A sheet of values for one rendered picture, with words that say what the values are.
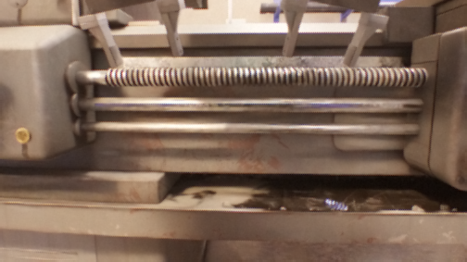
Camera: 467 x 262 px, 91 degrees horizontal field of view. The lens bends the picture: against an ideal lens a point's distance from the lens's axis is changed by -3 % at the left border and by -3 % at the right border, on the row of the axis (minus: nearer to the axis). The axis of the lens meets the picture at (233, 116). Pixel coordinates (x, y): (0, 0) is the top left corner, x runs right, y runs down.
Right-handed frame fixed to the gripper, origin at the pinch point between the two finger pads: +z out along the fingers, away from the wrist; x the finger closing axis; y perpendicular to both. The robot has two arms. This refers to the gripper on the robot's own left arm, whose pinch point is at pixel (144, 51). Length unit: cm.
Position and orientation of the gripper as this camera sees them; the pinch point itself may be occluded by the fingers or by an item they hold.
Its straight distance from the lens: 51.5
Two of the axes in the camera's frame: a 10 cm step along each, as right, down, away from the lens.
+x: -9.8, 1.0, 1.8
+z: 1.7, 8.6, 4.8
